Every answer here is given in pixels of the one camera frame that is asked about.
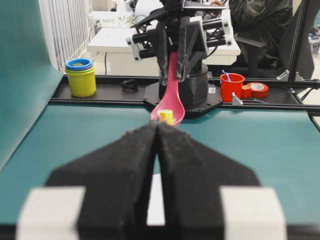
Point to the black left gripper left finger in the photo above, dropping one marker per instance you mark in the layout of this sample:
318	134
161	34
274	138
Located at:
117	180

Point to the person in dark jacket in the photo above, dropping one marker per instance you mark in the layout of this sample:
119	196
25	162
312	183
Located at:
264	21

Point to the white desk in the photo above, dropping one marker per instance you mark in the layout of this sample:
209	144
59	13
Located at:
120	60

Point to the red plastic cup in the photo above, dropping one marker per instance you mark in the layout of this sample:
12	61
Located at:
231	83

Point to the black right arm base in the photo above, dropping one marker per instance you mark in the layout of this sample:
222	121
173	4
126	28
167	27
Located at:
197	95

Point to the stacked yellow green cups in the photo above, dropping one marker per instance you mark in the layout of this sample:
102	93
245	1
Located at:
81	73

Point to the white equipment box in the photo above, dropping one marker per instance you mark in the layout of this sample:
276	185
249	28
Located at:
111	19

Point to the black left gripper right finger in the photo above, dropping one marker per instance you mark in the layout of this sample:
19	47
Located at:
191	175

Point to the black aluminium frame rail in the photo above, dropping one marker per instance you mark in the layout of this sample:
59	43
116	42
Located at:
130	91

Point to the red plastic spoon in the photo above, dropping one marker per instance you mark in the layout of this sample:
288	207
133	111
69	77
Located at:
171	99

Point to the black office chair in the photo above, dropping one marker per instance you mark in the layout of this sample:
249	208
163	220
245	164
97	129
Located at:
246	63

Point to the red tape roll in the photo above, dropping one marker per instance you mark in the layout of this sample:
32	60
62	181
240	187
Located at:
254	90

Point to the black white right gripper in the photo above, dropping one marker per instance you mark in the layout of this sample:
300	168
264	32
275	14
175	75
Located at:
188	27

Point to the yellow hexagonal prism block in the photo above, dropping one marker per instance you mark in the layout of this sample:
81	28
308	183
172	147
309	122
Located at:
166	115

